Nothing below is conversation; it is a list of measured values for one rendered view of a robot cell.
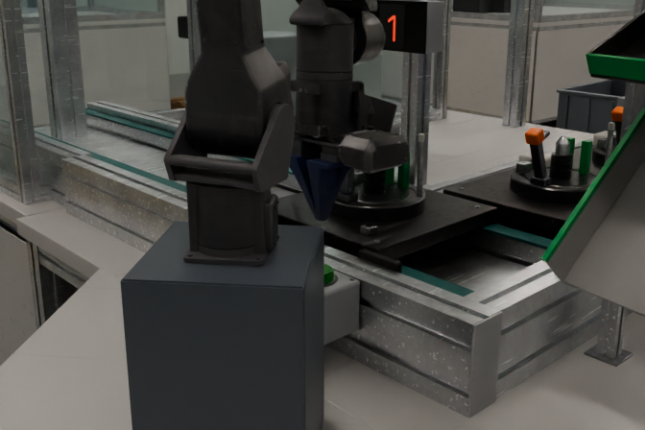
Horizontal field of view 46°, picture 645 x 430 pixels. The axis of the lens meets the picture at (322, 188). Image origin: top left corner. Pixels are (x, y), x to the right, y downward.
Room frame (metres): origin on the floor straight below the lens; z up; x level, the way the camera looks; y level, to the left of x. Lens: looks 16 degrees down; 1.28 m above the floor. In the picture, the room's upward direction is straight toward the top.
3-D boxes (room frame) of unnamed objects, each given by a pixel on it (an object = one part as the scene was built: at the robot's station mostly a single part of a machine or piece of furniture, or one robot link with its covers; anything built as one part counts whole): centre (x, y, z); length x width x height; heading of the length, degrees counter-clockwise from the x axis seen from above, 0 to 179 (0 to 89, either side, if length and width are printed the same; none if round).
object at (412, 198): (0.99, -0.07, 0.98); 0.14 x 0.14 x 0.02
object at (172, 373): (0.59, 0.08, 0.96); 0.14 x 0.14 x 0.20; 84
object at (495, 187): (1.07, -0.35, 1.01); 0.24 x 0.24 x 0.13; 43
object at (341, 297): (0.81, 0.05, 0.93); 0.21 x 0.07 x 0.06; 43
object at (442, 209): (0.99, -0.07, 0.96); 0.24 x 0.24 x 0.02; 43
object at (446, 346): (0.99, 0.14, 0.91); 0.89 x 0.06 x 0.11; 43
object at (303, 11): (0.76, 0.00, 1.22); 0.09 x 0.06 x 0.07; 156
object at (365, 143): (0.76, 0.00, 1.14); 0.19 x 0.06 x 0.08; 43
